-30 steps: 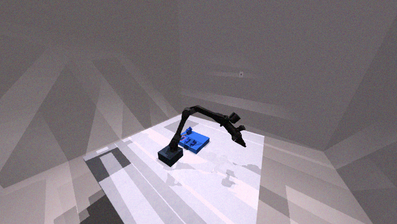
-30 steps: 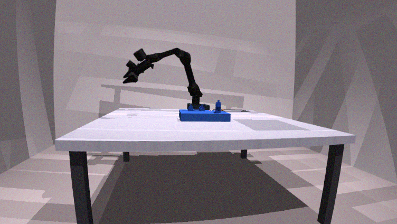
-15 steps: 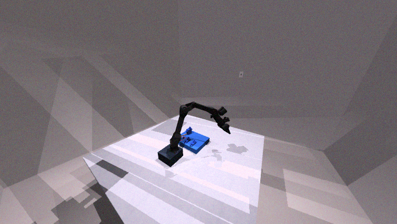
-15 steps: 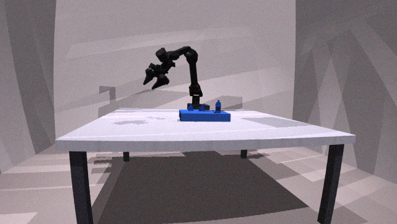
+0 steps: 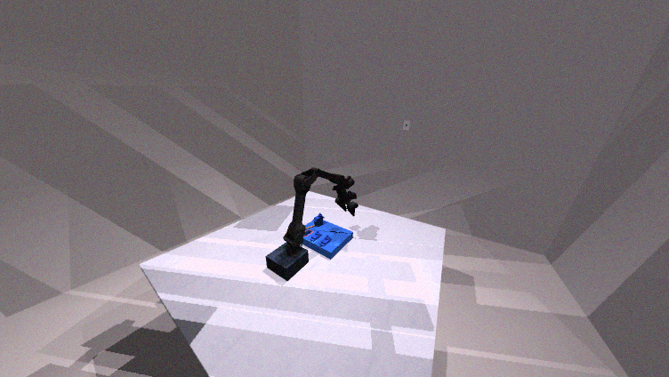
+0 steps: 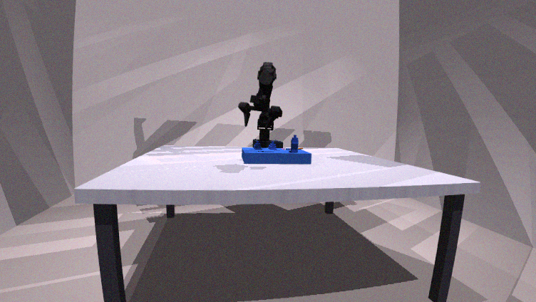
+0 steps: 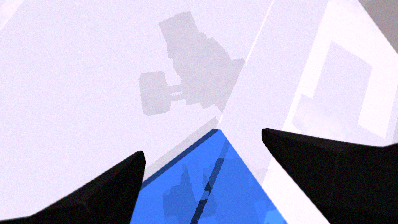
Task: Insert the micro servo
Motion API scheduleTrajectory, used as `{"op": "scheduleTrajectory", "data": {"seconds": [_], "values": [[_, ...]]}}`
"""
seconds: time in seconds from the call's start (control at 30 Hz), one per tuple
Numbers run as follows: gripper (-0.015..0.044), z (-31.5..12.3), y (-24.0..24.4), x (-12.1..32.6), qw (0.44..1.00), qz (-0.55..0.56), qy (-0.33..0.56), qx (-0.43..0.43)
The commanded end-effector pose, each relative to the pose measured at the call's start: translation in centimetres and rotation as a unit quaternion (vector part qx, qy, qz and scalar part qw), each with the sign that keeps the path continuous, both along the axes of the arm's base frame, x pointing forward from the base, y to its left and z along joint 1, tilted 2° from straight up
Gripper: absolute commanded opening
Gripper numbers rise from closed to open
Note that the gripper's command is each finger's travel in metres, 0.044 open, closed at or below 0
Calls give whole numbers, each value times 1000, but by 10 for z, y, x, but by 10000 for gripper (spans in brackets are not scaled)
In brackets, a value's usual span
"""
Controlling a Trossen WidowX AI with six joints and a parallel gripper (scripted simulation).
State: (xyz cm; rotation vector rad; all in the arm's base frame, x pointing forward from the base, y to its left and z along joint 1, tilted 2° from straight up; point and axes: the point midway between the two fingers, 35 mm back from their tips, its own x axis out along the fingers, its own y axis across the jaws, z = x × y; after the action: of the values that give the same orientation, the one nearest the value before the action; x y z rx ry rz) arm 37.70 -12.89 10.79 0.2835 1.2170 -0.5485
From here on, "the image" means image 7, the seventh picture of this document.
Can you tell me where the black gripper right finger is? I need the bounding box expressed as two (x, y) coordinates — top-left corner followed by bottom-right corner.
(262, 128), (398, 224)

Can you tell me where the blue flat deck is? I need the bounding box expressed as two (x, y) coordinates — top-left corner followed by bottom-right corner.
(130, 129), (288, 224)

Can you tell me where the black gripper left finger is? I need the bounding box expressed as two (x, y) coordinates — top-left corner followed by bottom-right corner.
(0, 150), (146, 224)

